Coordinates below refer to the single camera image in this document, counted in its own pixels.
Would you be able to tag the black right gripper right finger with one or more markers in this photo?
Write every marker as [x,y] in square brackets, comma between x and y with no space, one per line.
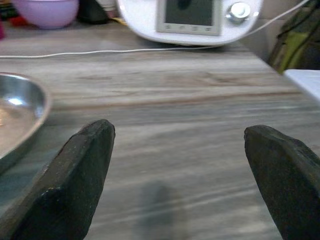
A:
[285,180]

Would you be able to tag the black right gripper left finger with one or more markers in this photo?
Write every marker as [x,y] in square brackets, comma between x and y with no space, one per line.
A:
[67,180]

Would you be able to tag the dark object behind bowl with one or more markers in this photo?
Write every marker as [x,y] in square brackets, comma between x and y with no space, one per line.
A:
[92,12]

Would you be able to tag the round steel plate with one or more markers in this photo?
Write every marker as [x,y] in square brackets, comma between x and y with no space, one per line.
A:
[17,112]

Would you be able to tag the purple plastic bowl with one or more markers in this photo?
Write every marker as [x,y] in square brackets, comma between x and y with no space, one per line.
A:
[46,12]

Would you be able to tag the white kitchen appliance with screen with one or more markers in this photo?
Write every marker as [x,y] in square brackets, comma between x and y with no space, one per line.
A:
[190,20]

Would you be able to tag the green and black bag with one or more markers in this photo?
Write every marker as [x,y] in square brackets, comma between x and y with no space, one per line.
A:
[297,37]

